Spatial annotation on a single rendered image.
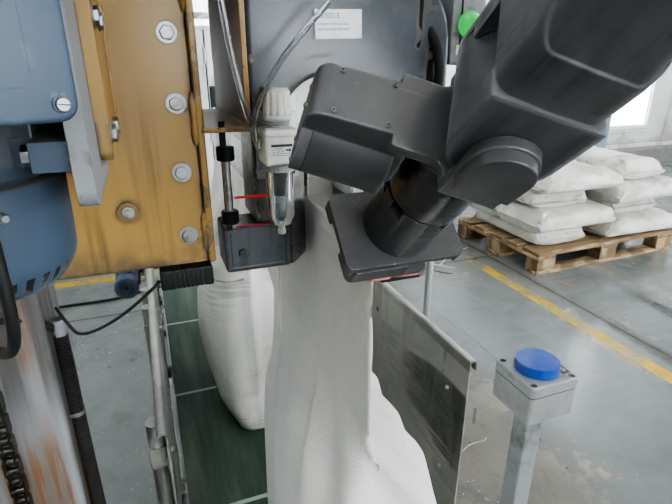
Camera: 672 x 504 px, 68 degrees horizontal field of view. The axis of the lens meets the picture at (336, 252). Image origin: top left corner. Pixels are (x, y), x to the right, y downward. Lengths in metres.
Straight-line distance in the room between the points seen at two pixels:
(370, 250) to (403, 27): 0.32
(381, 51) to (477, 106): 0.39
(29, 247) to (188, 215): 0.22
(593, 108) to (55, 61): 0.27
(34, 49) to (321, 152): 0.16
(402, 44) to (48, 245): 0.43
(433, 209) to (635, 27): 0.16
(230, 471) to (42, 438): 0.56
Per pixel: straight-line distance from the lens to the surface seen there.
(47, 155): 0.37
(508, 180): 0.26
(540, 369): 0.75
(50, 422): 0.77
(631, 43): 0.22
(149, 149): 0.57
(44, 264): 0.41
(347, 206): 0.39
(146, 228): 0.59
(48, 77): 0.32
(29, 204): 0.40
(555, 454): 1.97
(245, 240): 0.59
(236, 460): 1.27
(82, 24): 0.43
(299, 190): 0.62
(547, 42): 0.22
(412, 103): 0.30
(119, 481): 1.87
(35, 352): 0.72
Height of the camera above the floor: 1.25
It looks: 21 degrees down
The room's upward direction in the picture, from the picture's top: straight up
